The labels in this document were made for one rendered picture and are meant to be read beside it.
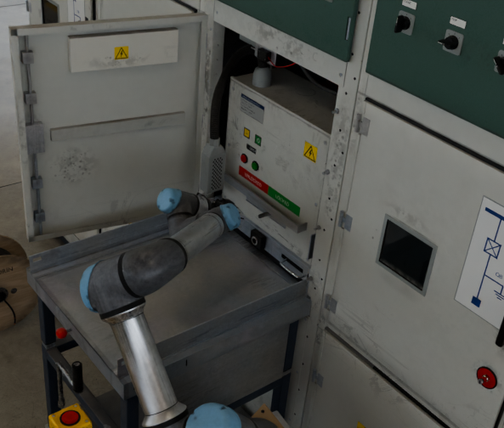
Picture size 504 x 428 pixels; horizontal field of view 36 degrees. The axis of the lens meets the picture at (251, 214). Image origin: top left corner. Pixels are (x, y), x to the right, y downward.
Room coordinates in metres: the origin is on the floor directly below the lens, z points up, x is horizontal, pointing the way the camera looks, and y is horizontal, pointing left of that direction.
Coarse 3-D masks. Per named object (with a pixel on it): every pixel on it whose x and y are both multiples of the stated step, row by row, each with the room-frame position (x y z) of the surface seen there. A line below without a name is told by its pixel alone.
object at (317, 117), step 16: (240, 80) 2.35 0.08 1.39; (272, 80) 2.38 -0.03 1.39; (288, 80) 2.40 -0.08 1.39; (304, 80) 2.41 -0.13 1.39; (272, 96) 2.25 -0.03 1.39; (288, 96) 2.26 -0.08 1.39; (304, 96) 2.27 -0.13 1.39; (320, 96) 2.29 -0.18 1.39; (336, 96) 2.30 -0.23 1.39; (304, 112) 2.15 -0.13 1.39; (320, 112) 2.16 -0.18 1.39; (320, 128) 2.04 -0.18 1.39
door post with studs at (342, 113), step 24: (360, 0) 1.92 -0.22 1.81; (360, 24) 1.91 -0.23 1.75; (360, 48) 1.90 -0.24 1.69; (336, 120) 1.94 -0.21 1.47; (336, 144) 1.92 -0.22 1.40; (336, 168) 1.91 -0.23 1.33; (336, 192) 1.90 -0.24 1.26; (312, 264) 1.95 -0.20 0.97; (312, 288) 1.93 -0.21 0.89; (312, 312) 1.92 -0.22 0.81; (312, 336) 1.90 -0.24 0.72
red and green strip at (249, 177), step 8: (240, 168) 2.30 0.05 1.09; (248, 176) 2.26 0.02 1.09; (256, 184) 2.23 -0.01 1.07; (264, 184) 2.20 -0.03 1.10; (264, 192) 2.20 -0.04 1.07; (272, 192) 2.17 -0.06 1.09; (280, 200) 2.13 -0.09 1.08; (288, 200) 2.11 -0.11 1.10; (288, 208) 2.10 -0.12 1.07; (296, 208) 2.08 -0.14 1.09
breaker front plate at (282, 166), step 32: (256, 96) 2.26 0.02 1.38; (256, 128) 2.25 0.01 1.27; (288, 128) 2.14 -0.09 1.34; (256, 160) 2.24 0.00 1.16; (288, 160) 2.12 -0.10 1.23; (320, 160) 2.02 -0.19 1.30; (224, 192) 2.36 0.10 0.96; (256, 192) 2.23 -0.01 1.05; (288, 192) 2.11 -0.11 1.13; (320, 192) 2.00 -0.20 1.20
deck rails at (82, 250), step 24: (96, 240) 2.07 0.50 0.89; (120, 240) 2.13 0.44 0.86; (144, 240) 2.16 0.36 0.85; (48, 264) 1.96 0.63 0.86; (72, 264) 1.99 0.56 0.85; (288, 288) 1.89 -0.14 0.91; (240, 312) 1.77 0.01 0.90; (264, 312) 1.84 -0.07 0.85; (192, 336) 1.66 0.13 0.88; (120, 360) 1.51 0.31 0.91
